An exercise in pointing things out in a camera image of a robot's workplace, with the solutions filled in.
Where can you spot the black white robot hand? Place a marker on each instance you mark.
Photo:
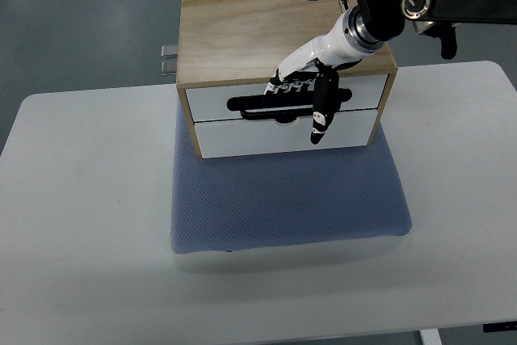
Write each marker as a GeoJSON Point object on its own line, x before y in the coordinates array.
{"type": "Point", "coordinates": [319, 61]}

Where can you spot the black metal drawer handle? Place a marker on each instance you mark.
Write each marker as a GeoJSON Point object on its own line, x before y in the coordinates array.
{"type": "Point", "coordinates": [284, 108]}

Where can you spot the white drawer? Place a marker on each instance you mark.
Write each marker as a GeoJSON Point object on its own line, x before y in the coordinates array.
{"type": "Point", "coordinates": [246, 137]}
{"type": "Point", "coordinates": [210, 103]}

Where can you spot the wooden drawer cabinet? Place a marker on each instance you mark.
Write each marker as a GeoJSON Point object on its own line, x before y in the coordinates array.
{"type": "Point", "coordinates": [242, 42]}

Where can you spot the grey metal table clamp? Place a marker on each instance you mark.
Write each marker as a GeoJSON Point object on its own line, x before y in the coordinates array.
{"type": "Point", "coordinates": [169, 56]}

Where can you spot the blue-grey mesh cushion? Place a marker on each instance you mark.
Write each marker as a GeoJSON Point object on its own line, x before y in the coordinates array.
{"type": "Point", "coordinates": [241, 203]}

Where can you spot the white table leg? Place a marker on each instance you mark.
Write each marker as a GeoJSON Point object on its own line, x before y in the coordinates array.
{"type": "Point", "coordinates": [430, 337]}

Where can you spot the black table control panel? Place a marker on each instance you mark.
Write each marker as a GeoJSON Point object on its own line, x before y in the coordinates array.
{"type": "Point", "coordinates": [499, 327]}

